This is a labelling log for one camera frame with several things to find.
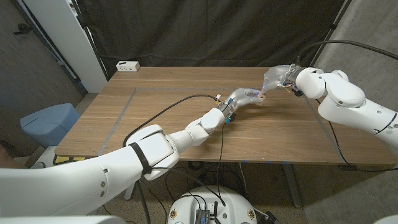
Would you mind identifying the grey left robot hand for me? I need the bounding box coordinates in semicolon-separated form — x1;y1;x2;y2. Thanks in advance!
219;87;264;114

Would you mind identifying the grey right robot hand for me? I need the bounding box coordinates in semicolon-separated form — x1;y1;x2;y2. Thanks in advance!
260;64;304;95

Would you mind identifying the black backdrop curtain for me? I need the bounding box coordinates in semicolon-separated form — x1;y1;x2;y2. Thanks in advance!
74;0;354;78

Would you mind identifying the black backdrop stand pole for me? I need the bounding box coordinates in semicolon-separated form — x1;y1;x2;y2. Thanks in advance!
70;0;110;82
310;0;354;68

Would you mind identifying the grey table leg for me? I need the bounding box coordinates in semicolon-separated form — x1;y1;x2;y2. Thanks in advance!
281;163;303;208

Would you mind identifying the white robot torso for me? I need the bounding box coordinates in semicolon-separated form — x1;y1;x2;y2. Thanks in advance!
167;185;258;224

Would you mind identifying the white power strip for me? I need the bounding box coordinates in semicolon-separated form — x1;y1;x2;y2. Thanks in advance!
116;60;141;73

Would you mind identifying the grey finned electronics box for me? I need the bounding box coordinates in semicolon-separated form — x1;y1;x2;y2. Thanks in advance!
195;208;211;224

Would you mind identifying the white table leg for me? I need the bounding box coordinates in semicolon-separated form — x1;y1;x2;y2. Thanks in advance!
124;183;136;201

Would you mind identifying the yellow black floor sign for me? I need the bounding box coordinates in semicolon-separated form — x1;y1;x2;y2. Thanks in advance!
53;154;91;164

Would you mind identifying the blue padded stool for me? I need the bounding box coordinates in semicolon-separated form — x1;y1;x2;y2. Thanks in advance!
20;103;81;149

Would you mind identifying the person's bare leg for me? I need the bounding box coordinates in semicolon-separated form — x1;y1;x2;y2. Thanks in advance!
0;146;27;170

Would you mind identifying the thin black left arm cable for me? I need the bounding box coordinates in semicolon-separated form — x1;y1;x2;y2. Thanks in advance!
216;123;227;208

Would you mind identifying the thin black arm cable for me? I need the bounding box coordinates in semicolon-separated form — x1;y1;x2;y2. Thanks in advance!
216;123;227;208
315;98;398;172

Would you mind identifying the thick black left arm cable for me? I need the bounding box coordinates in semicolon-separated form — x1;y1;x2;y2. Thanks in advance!
122;94;221;224

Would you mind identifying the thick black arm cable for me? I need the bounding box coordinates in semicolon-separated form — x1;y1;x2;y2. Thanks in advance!
295;39;398;68
122;94;221;224

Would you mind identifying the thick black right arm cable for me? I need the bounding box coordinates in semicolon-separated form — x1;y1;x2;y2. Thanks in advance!
295;39;398;68

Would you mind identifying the black floor cable tangle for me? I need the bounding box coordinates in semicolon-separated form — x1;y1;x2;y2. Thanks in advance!
164;160;246;200

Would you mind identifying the white hanging cable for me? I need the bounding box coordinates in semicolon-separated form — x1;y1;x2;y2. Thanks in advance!
238;162;249;196

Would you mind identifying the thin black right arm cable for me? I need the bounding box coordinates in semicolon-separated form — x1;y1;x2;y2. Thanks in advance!
315;98;398;172

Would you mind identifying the black door frame strip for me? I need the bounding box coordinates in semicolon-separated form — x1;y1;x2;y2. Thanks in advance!
11;0;88;95

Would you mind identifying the black door handle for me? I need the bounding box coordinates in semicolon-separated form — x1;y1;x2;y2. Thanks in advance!
12;23;32;35

